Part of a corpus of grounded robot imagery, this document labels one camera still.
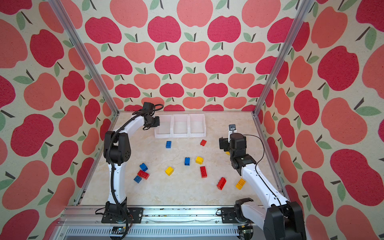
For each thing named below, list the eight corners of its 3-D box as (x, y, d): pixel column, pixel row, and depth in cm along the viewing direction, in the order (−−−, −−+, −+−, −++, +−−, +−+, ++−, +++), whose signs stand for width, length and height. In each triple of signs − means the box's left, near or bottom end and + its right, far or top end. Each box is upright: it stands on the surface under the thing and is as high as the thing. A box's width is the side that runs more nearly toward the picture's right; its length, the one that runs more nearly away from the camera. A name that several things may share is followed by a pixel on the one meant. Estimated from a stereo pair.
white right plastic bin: (188, 137, 107) (188, 131, 102) (188, 119, 119) (188, 113, 113) (205, 137, 107) (206, 131, 102) (204, 119, 119) (205, 113, 113)
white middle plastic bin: (170, 139, 107) (169, 132, 101) (173, 119, 120) (171, 112, 114) (189, 139, 107) (189, 132, 101) (189, 119, 120) (189, 112, 114)
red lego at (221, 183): (215, 186, 86) (216, 184, 83) (221, 178, 89) (222, 176, 86) (221, 190, 84) (222, 188, 82) (226, 182, 88) (227, 179, 85)
